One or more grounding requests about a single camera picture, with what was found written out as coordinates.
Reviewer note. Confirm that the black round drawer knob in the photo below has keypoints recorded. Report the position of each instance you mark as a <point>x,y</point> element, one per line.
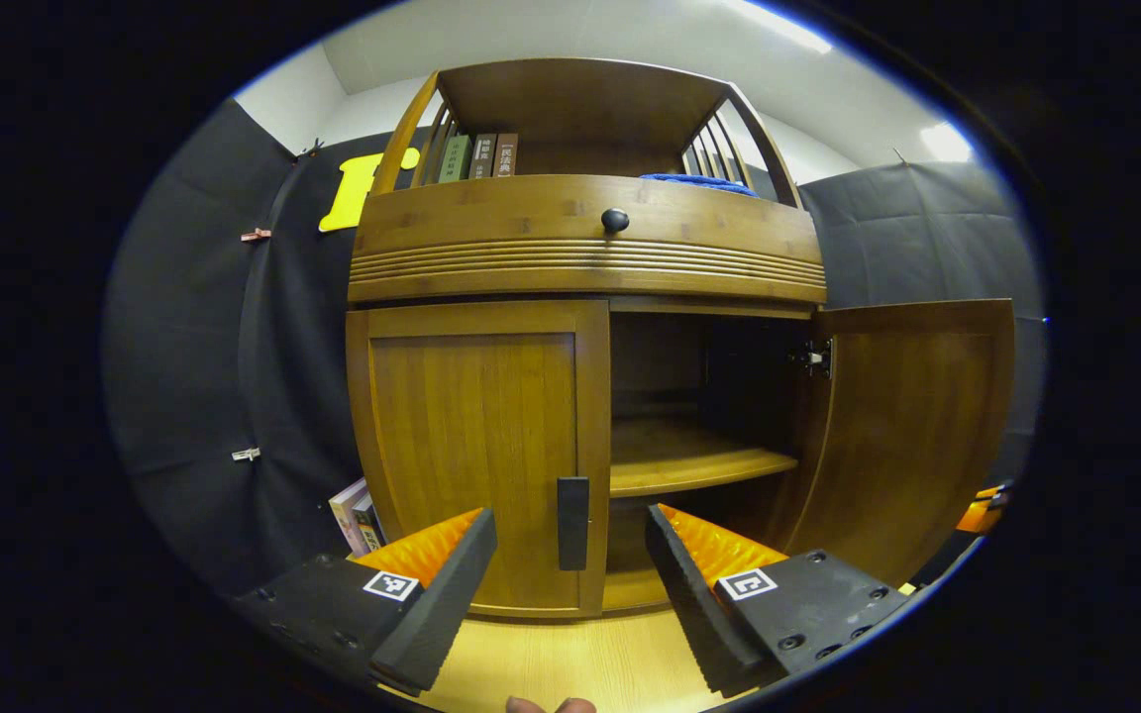
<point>615,221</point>

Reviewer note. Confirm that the dark magazine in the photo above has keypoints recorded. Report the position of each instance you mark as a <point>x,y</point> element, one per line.
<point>370,525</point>

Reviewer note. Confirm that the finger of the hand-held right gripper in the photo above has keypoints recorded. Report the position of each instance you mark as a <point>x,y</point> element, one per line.
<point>979,513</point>

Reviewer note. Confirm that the wooden inner shelf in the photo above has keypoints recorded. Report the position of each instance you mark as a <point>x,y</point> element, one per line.
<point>689,460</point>

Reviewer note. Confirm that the green book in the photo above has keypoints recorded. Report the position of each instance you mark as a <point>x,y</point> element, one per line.
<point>455,158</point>

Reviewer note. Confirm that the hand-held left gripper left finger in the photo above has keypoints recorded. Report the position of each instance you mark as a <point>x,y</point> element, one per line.
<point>447,604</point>

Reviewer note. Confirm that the red clip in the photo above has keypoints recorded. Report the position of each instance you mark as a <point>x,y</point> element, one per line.
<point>256,235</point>

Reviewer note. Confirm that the reddish brown book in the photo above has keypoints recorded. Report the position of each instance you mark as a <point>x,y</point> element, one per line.
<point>506,155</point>

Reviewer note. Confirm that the ridged wooden drawer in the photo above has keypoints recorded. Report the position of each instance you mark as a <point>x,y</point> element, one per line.
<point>491,223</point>

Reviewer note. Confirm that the pale magazine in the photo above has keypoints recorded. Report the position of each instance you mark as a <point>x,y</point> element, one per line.
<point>348,515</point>

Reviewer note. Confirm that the blue folded towel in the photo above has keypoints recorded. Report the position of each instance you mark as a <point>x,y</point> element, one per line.
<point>699,182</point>

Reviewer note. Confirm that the wooden double-door shoe cabinet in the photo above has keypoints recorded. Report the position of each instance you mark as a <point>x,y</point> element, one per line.
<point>580,99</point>

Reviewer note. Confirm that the black backdrop cloth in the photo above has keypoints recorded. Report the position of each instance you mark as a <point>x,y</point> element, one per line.
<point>194,347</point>

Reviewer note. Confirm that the small ceiling light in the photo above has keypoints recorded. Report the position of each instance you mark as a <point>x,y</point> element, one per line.
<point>947,143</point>

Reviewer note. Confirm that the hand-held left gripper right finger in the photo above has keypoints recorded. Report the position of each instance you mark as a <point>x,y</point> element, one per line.
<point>699,604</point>

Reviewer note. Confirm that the white clip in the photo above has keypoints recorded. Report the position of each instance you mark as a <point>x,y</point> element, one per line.
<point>246,454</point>

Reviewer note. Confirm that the wooden shoe cabinet door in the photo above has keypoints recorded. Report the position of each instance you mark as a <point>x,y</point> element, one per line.
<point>471,446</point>
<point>907,436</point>

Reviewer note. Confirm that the metal door hinge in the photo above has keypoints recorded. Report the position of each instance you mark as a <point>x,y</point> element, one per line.
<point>816,356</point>

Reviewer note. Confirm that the dark brown book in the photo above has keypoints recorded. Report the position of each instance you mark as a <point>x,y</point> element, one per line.
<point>483,156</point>

